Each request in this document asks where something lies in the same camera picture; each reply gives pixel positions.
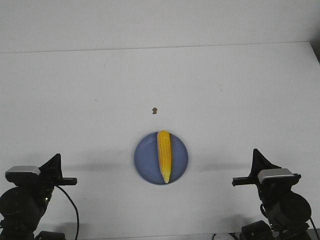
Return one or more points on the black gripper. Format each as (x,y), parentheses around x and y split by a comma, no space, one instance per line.
(52,170)
(259,163)

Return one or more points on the blue round plate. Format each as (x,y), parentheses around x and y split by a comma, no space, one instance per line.
(146,159)

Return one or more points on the yellow corn cob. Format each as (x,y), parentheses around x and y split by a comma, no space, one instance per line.
(164,154)

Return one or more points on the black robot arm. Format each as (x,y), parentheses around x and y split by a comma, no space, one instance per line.
(287,212)
(23,206)

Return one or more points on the small brown table stain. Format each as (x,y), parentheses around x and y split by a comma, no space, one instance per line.
(154,110)

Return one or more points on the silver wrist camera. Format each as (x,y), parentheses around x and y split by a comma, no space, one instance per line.
(272,174)
(25,174)

